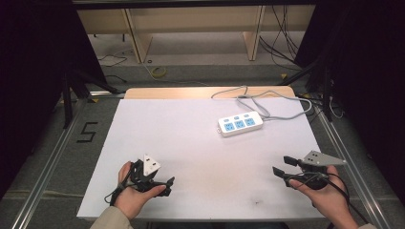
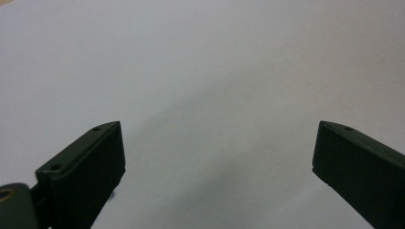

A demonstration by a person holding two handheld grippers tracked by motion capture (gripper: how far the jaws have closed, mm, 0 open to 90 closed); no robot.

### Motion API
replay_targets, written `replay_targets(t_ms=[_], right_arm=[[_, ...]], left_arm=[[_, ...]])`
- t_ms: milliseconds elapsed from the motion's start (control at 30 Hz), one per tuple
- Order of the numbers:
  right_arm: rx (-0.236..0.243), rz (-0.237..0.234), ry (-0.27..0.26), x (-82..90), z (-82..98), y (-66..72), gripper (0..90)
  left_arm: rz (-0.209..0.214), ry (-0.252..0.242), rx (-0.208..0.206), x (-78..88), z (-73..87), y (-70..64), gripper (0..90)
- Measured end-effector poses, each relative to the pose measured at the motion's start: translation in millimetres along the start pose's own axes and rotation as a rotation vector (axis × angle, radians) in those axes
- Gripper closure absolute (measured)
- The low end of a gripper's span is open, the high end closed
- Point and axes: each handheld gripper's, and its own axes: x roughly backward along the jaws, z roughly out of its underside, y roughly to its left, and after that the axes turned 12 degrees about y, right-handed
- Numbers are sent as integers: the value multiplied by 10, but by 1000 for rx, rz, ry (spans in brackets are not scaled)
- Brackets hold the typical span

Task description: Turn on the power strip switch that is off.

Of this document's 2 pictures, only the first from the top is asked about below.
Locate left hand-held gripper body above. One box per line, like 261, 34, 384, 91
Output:
130, 154, 161, 193

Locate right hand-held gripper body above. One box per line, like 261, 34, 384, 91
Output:
297, 150, 348, 191

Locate person's left hand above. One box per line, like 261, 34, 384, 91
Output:
114, 160, 167, 220

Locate person's right hand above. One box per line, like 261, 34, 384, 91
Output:
288, 164, 352, 221

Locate white table cover board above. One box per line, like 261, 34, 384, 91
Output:
76, 96, 327, 221

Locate white power strip blue sockets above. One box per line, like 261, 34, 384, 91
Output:
217, 111, 265, 138

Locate black metal stand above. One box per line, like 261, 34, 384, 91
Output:
61, 68, 120, 130
279, 56, 335, 123

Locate black curtain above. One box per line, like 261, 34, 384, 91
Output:
294, 0, 405, 204
0, 0, 108, 199

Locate yellow tape roll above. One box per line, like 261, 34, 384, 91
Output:
150, 66, 168, 79

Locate aluminium floor rail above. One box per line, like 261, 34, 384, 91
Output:
313, 103, 394, 229
11, 97, 89, 229

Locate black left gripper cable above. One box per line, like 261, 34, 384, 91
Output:
103, 166, 137, 207

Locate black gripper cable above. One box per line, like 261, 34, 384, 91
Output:
288, 171, 371, 224
103, 166, 137, 207

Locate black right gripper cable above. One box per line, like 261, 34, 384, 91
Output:
288, 171, 371, 224

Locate grey power strip cable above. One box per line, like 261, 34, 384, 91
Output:
210, 85, 315, 122

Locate thin black floor cable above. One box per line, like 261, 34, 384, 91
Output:
96, 52, 129, 84

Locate bundle of black floor cables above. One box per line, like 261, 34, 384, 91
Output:
258, 5, 303, 69

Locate wooden shelf frame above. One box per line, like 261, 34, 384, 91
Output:
76, 4, 317, 64

